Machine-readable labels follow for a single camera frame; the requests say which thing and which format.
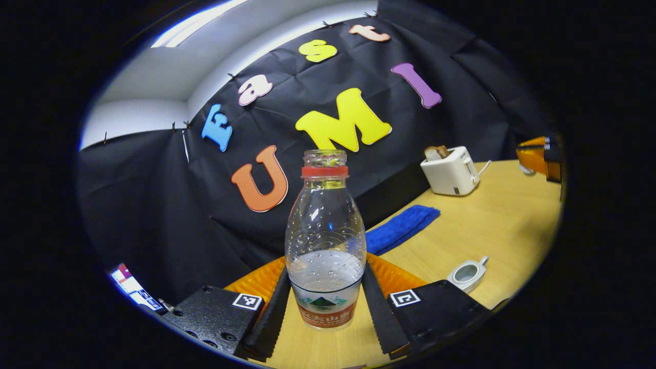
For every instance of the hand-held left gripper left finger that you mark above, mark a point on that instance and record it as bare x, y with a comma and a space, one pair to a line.
271, 323

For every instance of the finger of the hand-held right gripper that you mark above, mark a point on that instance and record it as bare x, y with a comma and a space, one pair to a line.
533, 156

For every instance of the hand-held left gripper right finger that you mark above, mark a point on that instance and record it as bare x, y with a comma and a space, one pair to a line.
384, 318

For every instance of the white teacup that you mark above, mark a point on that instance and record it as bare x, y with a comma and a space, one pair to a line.
466, 275

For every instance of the clear plastic water bottle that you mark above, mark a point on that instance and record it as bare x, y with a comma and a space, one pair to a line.
325, 230

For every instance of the white toaster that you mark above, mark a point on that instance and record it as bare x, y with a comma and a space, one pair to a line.
451, 174

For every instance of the brown toast slice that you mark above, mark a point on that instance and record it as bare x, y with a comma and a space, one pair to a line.
443, 150

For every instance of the blue folded towel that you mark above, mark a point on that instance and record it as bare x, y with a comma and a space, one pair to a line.
402, 228

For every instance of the pale toast slice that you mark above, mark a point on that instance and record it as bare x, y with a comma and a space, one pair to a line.
430, 154

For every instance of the computer monitor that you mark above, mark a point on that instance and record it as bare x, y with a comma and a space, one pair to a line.
134, 289

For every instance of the black backdrop cloth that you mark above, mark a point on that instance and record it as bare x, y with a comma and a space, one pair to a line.
154, 205

